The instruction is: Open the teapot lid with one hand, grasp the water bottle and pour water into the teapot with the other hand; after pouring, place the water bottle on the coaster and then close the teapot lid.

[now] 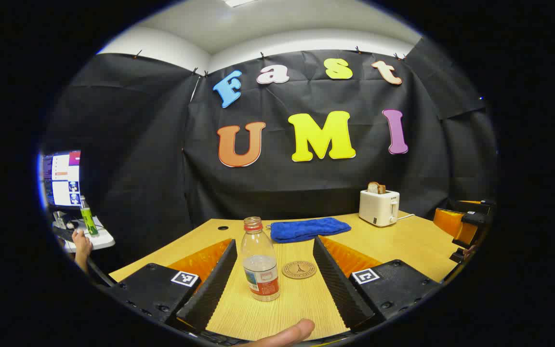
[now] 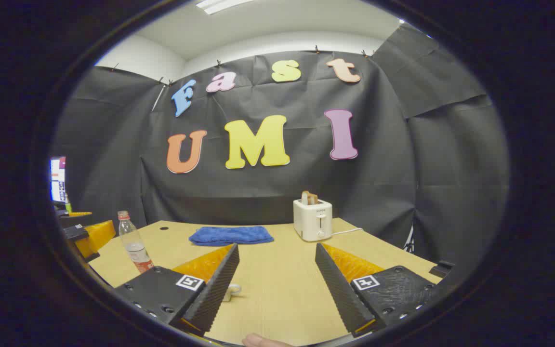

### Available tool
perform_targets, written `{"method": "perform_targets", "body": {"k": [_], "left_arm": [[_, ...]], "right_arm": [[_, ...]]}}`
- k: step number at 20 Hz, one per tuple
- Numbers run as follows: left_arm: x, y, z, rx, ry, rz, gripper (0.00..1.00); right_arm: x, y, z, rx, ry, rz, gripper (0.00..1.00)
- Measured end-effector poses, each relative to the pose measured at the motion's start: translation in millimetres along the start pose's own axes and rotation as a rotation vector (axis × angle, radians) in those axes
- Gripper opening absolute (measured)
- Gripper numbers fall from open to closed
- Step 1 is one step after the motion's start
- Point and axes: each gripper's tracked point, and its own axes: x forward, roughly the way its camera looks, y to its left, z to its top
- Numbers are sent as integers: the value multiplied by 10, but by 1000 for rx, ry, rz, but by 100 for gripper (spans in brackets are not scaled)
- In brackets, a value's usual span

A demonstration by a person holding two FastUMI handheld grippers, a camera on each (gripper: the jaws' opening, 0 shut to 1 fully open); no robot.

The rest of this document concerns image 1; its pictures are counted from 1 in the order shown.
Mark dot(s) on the bread slice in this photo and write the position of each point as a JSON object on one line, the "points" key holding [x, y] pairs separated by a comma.
{"points": [[375, 188]]}

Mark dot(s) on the black table corner bracket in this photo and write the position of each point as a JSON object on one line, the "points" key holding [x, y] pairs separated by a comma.
{"points": [[456, 255]]}

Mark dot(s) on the blue folded towel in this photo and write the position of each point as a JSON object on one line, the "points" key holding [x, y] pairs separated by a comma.
{"points": [[306, 229]]}

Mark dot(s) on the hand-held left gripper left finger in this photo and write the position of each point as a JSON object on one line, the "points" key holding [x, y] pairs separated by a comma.
{"points": [[212, 289]]}

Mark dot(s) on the ceiling light panel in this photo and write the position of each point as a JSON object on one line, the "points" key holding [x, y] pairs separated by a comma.
{"points": [[239, 2]]}

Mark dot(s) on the white toaster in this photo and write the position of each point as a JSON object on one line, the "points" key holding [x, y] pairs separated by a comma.
{"points": [[378, 207]]}

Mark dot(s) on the green bottle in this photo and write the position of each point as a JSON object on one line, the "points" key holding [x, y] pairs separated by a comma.
{"points": [[88, 221]]}

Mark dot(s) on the white side desk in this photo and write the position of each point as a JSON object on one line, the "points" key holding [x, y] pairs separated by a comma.
{"points": [[101, 238]]}

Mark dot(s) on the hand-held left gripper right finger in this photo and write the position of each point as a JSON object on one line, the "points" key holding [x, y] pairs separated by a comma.
{"points": [[337, 284]]}

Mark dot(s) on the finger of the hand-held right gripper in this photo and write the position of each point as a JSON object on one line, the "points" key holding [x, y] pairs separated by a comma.
{"points": [[475, 206], [451, 224]]}

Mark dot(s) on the clear plastic water bottle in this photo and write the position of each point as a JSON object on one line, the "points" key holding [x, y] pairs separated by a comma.
{"points": [[260, 262]]}

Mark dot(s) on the round wooden coaster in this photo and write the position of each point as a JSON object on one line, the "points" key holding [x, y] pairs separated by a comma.
{"points": [[299, 270]]}

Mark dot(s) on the computer monitor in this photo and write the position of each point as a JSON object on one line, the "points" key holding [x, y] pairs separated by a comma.
{"points": [[63, 178]]}

